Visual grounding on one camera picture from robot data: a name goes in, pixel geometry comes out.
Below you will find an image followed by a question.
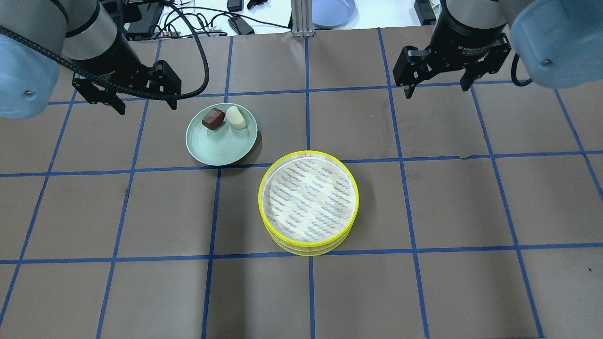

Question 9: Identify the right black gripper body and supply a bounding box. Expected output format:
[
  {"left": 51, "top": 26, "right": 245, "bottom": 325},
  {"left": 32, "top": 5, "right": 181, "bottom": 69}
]
[{"left": 393, "top": 10, "right": 512, "bottom": 88}]

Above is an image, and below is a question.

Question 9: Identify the green plate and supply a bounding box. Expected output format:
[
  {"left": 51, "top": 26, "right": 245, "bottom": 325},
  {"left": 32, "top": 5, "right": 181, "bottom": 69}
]
[{"left": 185, "top": 103, "right": 259, "bottom": 167}]

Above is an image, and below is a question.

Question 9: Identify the black braided cable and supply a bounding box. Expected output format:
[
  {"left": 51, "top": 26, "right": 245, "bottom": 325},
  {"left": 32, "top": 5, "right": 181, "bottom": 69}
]
[{"left": 0, "top": 0, "right": 210, "bottom": 100}]

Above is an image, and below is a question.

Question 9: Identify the aluminium frame post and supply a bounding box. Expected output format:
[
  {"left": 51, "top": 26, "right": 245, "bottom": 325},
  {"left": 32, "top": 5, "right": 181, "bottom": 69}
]
[{"left": 291, "top": 0, "right": 315, "bottom": 37}]

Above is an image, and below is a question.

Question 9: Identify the white bun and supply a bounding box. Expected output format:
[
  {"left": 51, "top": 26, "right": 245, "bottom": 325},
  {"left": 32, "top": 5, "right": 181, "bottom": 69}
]
[{"left": 225, "top": 105, "right": 247, "bottom": 129}]

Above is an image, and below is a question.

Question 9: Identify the brown bun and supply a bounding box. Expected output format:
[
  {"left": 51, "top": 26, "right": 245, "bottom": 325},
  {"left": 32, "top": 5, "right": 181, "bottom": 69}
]
[{"left": 202, "top": 108, "right": 226, "bottom": 130}]

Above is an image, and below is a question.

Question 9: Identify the black power adapter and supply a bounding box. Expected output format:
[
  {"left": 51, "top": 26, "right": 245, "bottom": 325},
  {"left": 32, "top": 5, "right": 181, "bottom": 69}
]
[{"left": 228, "top": 16, "right": 255, "bottom": 36}]

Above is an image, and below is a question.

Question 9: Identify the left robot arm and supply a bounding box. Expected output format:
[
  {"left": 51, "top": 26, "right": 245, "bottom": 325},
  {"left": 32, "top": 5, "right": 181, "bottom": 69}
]
[{"left": 0, "top": 0, "right": 182, "bottom": 119}]

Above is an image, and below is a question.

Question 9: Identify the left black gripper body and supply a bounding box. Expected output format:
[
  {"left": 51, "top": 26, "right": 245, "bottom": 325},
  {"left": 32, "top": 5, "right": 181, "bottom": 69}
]
[{"left": 72, "top": 36, "right": 174, "bottom": 99}]

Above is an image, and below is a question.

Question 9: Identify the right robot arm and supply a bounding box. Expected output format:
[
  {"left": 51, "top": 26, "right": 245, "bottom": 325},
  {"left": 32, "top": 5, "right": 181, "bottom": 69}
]
[{"left": 392, "top": 0, "right": 603, "bottom": 98}]

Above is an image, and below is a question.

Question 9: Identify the blue plate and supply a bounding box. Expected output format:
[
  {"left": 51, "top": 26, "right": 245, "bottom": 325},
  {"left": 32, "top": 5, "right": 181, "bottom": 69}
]
[{"left": 311, "top": 0, "right": 356, "bottom": 29}]

